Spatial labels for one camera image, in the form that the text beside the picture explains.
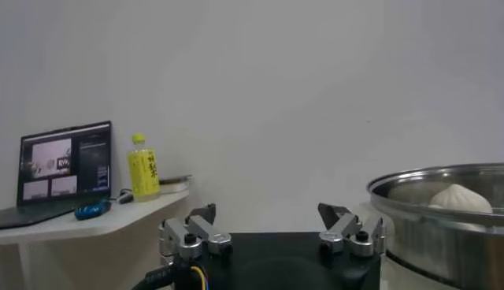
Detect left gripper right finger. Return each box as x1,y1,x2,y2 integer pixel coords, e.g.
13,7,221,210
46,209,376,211
317,203,388,259

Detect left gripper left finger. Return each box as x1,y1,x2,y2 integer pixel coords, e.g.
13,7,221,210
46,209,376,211
157,203,234,266

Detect blue computer mouse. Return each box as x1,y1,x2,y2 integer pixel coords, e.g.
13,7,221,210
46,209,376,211
73,199,113,221

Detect white steamed baozi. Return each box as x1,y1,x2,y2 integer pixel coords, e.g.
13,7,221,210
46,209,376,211
427,183,494,214

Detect stainless steel steamer basket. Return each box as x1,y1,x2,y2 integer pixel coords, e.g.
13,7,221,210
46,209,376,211
366,162,504,290

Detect white side table with laptop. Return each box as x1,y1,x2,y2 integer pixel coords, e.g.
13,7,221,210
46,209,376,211
0,188,191,290

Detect yellow green tea bottle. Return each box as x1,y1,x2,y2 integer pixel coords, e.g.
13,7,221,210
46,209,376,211
126,132,161,203

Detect black laptop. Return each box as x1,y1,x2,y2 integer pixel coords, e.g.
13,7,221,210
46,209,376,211
0,120,113,231

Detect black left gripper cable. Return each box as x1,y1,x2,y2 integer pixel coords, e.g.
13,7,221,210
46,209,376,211
131,262,186,290

